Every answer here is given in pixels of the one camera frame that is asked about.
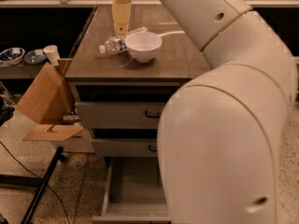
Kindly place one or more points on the blue patterned bowl right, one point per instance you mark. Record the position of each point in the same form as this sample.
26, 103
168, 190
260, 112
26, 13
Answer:
35, 57

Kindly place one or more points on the white box under cardboard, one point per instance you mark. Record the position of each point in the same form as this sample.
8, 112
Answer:
78, 143

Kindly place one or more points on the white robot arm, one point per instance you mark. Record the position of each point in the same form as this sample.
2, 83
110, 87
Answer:
219, 134

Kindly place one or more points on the bottom drawer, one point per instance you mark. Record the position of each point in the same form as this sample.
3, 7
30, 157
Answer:
134, 193

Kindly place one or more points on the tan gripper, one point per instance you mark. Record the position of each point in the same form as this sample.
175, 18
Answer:
121, 11

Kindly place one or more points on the brown cardboard box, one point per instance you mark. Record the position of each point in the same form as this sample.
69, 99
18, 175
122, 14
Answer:
46, 102

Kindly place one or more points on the white paper cup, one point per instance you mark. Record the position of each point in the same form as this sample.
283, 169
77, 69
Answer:
52, 53

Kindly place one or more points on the black top drawer handle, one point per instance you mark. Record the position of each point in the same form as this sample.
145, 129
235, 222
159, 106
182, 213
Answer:
152, 115

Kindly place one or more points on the blue patterned bowl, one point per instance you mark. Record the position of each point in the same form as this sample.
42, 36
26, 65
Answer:
35, 57
12, 56

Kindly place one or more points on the top drawer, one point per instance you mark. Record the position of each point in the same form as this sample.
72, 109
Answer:
121, 106

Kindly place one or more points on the drawer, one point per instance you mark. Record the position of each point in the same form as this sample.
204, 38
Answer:
121, 106
134, 193
124, 142

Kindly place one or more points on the white ceramic bowl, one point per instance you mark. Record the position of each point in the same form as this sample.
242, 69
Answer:
143, 46

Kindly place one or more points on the middle drawer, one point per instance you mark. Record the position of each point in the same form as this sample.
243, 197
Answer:
124, 142

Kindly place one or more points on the clear plastic water bottle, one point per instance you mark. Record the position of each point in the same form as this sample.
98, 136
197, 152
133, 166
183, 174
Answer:
115, 45

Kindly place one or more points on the blue patterned bowl left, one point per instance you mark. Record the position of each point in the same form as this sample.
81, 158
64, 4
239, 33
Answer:
12, 56

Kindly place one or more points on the black stand leg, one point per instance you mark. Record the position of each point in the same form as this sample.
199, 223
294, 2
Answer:
43, 182

